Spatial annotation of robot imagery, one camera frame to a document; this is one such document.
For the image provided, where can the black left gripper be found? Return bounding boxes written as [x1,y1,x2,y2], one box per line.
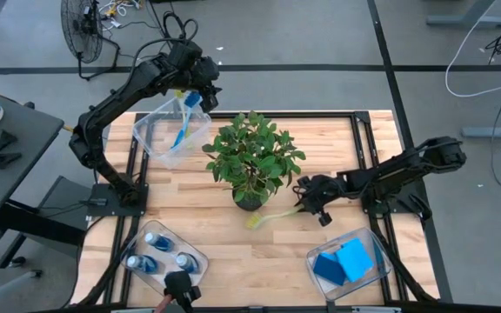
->
[190,55,224,114]

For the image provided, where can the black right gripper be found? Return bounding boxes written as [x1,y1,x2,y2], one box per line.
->
[293,172,344,216]

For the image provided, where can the yellow-green dish brush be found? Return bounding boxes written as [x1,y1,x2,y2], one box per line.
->
[244,203,306,231]
[173,89,195,150]

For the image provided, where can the blue dish brush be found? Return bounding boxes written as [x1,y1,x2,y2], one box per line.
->
[170,90,203,150]

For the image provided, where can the blue kitchen sponge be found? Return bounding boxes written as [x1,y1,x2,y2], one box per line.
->
[312,251,348,287]
[334,237,376,283]

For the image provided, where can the black plant pot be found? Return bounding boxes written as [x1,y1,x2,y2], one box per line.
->
[231,189,266,213]

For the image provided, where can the clear plastic bin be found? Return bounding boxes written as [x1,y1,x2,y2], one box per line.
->
[305,226,393,303]
[131,95,213,170]

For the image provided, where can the black floor fan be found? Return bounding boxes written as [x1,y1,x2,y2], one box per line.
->
[60,0,122,82]

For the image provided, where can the clear glass container edge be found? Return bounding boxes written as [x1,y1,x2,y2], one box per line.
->
[120,219,210,297]

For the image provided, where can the grey desk leg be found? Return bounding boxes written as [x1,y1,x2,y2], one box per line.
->
[425,0,501,29]
[460,114,501,141]

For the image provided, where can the black plastic part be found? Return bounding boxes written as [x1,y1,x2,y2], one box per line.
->
[0,129,19,153]
[0,150,23,170]

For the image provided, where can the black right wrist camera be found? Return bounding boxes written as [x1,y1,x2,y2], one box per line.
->
[317,209,334,228]

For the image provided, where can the black table edge frame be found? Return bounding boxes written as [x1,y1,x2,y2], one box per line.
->
[75,110,454,313]

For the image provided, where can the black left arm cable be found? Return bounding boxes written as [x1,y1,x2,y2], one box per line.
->
[131,10,200,83]

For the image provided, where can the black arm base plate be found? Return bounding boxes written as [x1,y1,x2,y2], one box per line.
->
[86,182,150,218]
[360,178,433,221]

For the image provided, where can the tangled floor cables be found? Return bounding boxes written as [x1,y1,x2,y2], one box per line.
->
[98,0,161,32]

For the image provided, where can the black table-level camera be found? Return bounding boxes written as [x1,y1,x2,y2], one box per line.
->
[163,270,203,312]

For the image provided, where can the red camera cable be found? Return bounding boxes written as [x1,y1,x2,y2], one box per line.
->
[153,293,174,313]

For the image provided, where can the white floor cable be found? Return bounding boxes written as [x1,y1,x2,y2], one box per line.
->
[444,0,501,99]

